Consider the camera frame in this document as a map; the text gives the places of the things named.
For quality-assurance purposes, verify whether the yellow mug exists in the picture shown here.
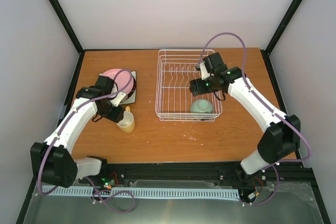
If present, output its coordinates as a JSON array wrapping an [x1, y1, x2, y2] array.
[[117, 106, 135, 133]]

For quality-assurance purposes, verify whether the mint green bowl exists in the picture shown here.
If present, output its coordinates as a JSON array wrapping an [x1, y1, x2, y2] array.
[[190, 99, 214, 113]]

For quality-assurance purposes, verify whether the pink plate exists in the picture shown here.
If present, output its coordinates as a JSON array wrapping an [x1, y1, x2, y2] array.
[[101, 69, 133, 95]]

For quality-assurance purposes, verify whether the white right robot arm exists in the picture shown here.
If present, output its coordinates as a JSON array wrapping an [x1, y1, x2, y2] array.
[[190, 52, 300, 175]]

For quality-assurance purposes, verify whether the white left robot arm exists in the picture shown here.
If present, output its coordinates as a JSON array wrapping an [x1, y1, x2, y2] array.
[[30, 75, 133, 188]]

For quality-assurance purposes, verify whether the square grey black-edged plate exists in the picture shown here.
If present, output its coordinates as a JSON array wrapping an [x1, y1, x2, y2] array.
[[99, 69, 137, 105]]

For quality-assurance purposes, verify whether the dark round plate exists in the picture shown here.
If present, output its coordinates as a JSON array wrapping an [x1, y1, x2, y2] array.
[[122, 71, 137, 105]]

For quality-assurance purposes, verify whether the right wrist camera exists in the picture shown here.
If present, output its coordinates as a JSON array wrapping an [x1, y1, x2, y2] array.
[[195, 62, 210, 80]]

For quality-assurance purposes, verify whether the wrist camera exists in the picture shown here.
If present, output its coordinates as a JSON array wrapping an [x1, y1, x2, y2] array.
[[111, 92, 127, 107], [195, 62, 210, 80]]

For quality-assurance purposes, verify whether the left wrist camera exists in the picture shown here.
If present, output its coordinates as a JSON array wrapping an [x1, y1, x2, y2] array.
[[111, 92, 127, 107]]

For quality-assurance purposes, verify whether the white wire dish rack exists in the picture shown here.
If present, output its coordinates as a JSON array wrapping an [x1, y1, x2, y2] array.
[[155, 49, 223, 122]]

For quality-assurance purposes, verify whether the black frame post right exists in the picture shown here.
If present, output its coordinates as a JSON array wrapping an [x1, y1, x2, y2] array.
[[264, 0, 320, 53]]

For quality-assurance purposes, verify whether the black frame post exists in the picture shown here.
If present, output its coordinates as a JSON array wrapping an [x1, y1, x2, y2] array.
[[264, 0, 320, 53], [33, 0, 86, 55]]

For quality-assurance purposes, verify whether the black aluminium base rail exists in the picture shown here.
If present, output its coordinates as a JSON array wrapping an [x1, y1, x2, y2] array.
[[90, 162, 317, 189]]

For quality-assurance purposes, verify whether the light blue slotted cable duct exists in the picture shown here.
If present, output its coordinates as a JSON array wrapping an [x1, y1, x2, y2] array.
[[50, 186, 240, 201]]

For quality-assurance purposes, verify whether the black frame post left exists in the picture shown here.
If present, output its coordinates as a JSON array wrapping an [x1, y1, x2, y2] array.
[[33, 0, 86, 55]]

